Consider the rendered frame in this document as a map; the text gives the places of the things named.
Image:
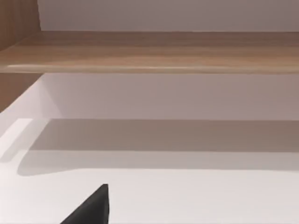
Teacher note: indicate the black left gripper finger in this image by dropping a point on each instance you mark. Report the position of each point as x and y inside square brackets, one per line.
[95, 207]

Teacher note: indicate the wooden open shelf unit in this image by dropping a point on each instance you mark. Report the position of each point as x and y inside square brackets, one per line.
[140, 53]

